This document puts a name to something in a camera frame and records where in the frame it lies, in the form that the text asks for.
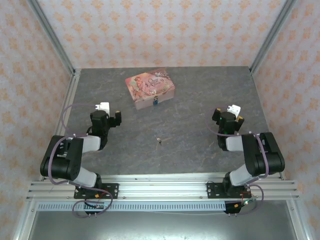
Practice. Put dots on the right controller circuit board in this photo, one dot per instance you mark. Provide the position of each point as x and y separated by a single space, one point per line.
246 201

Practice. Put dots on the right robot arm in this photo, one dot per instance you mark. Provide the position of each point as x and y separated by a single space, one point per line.
252 155

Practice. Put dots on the aluminium table side rail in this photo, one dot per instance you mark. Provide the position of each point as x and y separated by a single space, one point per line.
70 105
260 100

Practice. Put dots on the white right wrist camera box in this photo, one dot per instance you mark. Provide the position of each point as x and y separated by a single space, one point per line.
233 109

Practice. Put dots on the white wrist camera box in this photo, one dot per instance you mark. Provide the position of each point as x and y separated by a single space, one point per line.
103 107
233 109

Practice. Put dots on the small blue padlock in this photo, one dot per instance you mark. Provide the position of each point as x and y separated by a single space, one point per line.
155 101

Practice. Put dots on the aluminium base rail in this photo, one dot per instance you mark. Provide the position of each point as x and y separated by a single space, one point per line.
162 187

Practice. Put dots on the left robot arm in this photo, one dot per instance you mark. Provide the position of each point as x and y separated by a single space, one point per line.
62 162

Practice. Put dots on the controller circuit board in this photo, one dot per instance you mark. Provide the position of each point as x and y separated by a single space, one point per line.
98 205
246 201

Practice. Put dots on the pink floral tin box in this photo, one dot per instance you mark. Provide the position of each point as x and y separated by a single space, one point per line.
147 85

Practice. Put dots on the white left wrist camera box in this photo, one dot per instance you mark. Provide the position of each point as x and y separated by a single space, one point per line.
103 107

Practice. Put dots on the left controller circuit board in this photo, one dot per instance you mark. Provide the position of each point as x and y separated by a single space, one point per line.
98 205

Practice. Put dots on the small metal key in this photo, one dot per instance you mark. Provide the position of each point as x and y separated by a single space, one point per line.
159 140

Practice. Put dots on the aluminium frame post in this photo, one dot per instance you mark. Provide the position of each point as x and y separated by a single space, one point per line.
272 35
53 37

